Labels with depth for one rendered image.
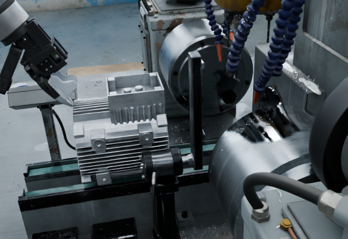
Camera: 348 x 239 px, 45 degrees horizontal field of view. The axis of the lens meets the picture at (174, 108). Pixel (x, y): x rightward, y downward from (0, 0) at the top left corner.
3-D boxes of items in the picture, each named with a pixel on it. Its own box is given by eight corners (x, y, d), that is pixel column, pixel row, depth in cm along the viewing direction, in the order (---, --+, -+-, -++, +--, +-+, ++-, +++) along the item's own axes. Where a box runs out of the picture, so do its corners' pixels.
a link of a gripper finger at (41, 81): (59, 98, 94) (32, 68, 90) (54, 102, 94) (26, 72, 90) (60, 89, 98) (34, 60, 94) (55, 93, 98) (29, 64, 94)
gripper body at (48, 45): (69, 66, 92) (30, 22, 86) (37, 89, 93) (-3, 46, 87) (70, 55, 98) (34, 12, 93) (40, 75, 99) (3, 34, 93)
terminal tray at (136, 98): (159, 99, 103) (157, 71, 99) (166, 119, 93) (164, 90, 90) (109, 104, 101) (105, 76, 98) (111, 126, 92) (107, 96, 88)
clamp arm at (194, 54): (202, 161, 92) (201, 49, 80) (205, 169, 90) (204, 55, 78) (186, 163, 92) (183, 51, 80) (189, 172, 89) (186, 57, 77)
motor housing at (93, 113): (160, 143, 113) (155, 78, 104) (172, 187, 97) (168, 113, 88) (84, 153, 111) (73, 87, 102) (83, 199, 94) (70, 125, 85)
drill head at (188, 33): (221, 70, 157) (221, 2, 145) (256, 117, 125) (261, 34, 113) (154, 78, 153) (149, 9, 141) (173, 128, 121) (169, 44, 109)
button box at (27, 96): (78, 102, 118) (76, 84, 119) (76, 99, 111) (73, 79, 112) (14, 110, 116) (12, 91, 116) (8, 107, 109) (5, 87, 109)
